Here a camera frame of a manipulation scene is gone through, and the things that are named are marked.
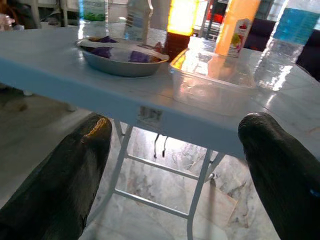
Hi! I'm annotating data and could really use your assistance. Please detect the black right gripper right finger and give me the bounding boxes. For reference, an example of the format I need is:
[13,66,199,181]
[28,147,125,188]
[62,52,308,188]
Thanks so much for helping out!
[238,111,320,240]

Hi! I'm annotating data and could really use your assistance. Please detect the water bottle with blue label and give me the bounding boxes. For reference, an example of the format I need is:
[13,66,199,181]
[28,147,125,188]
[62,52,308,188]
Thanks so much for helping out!
[254,0,320,92]

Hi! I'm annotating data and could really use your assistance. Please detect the clear bottle with green label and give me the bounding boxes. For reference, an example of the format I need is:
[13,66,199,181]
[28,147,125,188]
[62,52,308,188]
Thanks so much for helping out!
[82,0,110,38]

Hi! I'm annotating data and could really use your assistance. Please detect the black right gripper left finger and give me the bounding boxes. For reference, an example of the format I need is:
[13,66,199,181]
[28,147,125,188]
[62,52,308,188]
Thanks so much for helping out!
[0,112,113,240]

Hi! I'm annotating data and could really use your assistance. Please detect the clear plastic food container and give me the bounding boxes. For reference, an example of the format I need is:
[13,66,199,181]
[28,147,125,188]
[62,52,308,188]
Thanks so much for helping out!
[169,48,261,117]

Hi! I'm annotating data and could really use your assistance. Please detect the metal bowl with plastic wrap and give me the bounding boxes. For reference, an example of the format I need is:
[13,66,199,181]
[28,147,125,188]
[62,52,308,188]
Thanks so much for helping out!
[75,36,170,78]

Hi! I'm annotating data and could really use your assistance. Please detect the orange bottle with fruit label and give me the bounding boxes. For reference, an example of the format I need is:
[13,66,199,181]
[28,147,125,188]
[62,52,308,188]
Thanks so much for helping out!
[214,0,261,58]

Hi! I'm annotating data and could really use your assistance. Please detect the orange juice bottle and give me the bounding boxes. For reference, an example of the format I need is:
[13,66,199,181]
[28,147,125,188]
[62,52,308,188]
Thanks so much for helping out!
[164,0,201,63]

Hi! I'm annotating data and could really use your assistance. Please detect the white folding table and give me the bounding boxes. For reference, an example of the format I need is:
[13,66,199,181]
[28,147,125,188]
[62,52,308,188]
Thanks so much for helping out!
[0,22,320,240]

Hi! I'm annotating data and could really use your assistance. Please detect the clear bottle with white label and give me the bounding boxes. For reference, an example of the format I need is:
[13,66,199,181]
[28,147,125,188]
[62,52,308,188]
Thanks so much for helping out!
[124,0,154,43]

